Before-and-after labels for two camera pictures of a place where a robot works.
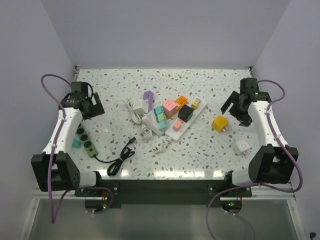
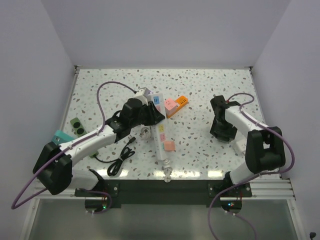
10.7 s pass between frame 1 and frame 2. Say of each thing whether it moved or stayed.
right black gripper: moved
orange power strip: stayed
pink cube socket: stayed
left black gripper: moved
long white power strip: moved
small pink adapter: moved
